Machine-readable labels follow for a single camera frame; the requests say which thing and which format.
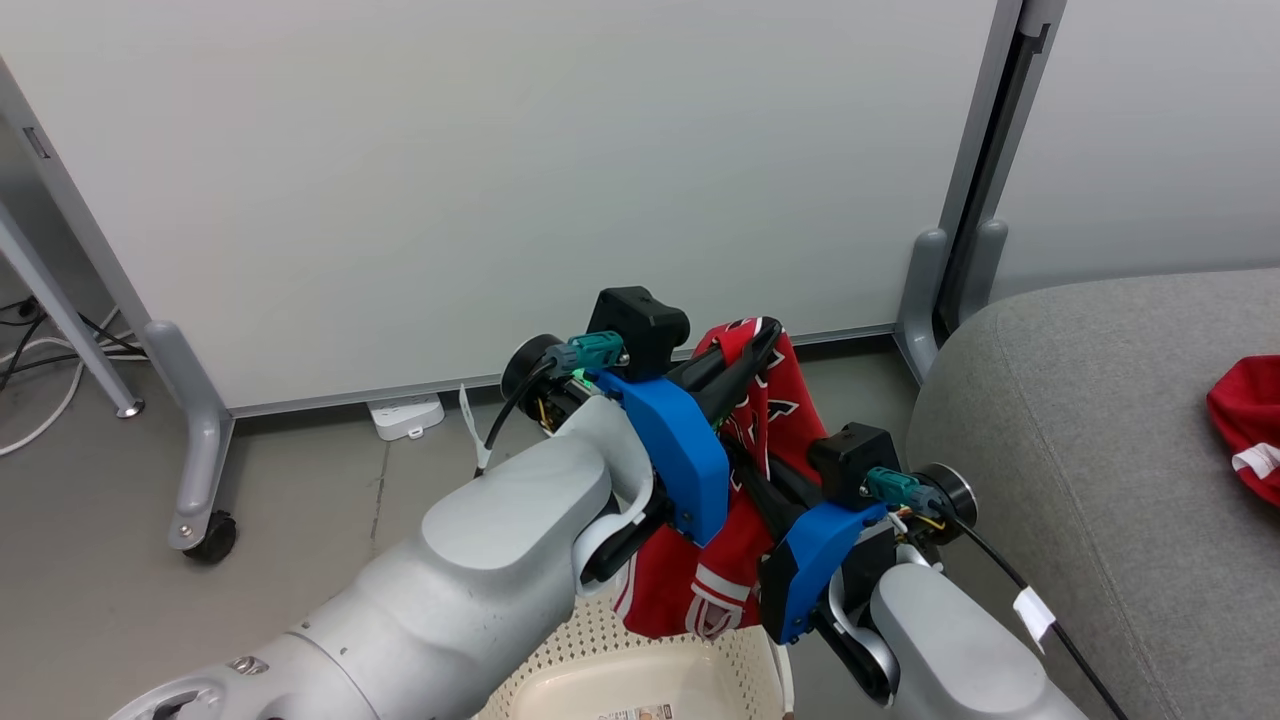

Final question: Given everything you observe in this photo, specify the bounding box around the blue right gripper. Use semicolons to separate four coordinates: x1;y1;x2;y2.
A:
728;438;891;647

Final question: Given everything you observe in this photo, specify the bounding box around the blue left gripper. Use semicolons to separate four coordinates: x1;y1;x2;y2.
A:
595;320;783;548

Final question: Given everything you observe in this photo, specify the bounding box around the red white jersey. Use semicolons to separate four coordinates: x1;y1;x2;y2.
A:
612;316;833;643

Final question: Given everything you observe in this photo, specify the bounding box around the red jersey with navy numbers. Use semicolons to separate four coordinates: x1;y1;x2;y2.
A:
1206;355;1280;508

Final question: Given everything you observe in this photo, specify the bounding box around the grey fabric sofa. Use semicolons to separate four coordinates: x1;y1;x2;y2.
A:
905;268;1280;720

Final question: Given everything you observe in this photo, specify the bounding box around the grey partition foot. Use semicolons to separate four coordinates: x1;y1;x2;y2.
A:
143;320;239;564
965;218;1009;321
893;228;951;386

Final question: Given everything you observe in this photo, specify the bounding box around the cream perforated laundry basket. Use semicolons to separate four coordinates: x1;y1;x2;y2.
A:
478;590;796;720

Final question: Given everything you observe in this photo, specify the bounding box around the large white partition panel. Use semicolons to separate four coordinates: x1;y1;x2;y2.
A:
0;0;1026;419

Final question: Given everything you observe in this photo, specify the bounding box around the white power strip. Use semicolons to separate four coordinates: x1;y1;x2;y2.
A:
366;394;446;442

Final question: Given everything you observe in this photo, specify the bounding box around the narrow white partition panel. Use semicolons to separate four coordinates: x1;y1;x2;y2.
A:
990;0;1280;301

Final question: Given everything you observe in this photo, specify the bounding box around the grey slanted table leg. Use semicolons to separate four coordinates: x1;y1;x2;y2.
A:
0;200;145;419

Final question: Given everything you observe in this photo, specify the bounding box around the teal cable connector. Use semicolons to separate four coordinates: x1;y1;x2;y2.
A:
545;332;629;376
862;466;946;516

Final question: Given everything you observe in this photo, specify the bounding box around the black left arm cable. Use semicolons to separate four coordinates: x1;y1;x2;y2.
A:
480;355;561;479

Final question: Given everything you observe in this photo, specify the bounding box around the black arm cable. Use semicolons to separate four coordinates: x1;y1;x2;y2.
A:
480;355;561;479
930;510;1131;720

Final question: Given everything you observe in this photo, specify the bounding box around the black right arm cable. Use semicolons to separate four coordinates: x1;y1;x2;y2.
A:
930;510;1131;720

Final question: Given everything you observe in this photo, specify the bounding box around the white cable tag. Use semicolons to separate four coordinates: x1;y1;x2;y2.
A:
1012;586;1058;646
458;383;493;473

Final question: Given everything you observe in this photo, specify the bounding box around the thin black floor cable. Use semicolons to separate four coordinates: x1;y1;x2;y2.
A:
0;298;146;393

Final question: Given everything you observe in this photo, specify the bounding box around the white coiled floor cable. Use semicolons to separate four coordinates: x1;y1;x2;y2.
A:
0;335;89;458

